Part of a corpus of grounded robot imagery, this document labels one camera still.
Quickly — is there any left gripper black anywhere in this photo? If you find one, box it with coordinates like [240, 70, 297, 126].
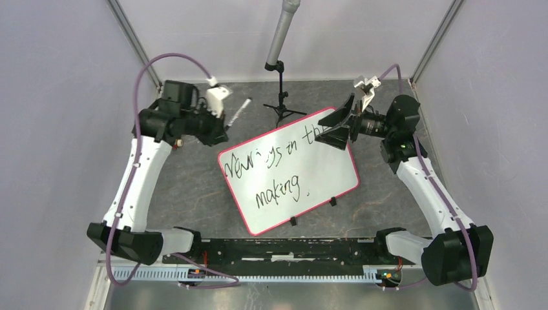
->
[181, 101, 229, 147]

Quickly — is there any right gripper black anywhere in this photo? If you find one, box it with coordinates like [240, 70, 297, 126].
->
[315, 93, 395, 150]

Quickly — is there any whiteboard with pink frame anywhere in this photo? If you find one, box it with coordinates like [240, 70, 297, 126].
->
[217, 107, 360, 236]

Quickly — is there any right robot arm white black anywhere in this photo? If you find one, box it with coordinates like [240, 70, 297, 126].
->
[315, 94, 494, 292]

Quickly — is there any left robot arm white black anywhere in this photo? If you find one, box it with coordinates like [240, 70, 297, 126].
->
[87, 80, 232, 265]

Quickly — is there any colourful toy block car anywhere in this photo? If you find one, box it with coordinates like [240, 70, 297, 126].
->
[173, 138, 184, 149]

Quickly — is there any black microphone tripod stand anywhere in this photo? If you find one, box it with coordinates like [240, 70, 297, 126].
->
[263, 60, 307, 128]

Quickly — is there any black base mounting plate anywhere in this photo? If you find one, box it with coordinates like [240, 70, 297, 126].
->
[186, 238, 412, 276]

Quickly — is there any silver microphone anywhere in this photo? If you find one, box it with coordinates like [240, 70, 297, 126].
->
[265, 0, 301, 71]

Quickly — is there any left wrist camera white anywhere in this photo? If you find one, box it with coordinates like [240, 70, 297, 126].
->
[205, 76, 233, 118]

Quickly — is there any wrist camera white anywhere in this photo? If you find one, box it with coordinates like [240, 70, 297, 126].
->
[205, 76, 233, 118]
[353, 76, 381, 112]

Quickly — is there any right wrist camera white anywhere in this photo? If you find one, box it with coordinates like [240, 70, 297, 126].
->
[353, 76, 381, 112]

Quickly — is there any slotted aluminium rail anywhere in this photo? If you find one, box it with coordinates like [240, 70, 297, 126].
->
[132, 265, 381, 284]

